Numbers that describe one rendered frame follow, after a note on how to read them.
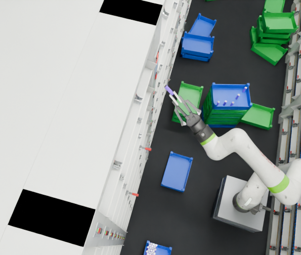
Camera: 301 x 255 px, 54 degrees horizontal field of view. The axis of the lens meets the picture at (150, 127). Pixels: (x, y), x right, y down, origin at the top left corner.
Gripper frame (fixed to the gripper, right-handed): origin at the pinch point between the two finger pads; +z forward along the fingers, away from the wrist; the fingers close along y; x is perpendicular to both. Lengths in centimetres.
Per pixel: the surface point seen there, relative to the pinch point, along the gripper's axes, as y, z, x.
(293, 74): -81, -57, 149
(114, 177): 26, -6, -58
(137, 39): -10, 25, -56
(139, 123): 16.5, 2.4, -24.7
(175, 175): 54, -57, 88
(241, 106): -25, -41, 87
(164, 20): -19.6, 30.9, -15.8
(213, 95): -13, -22, 94
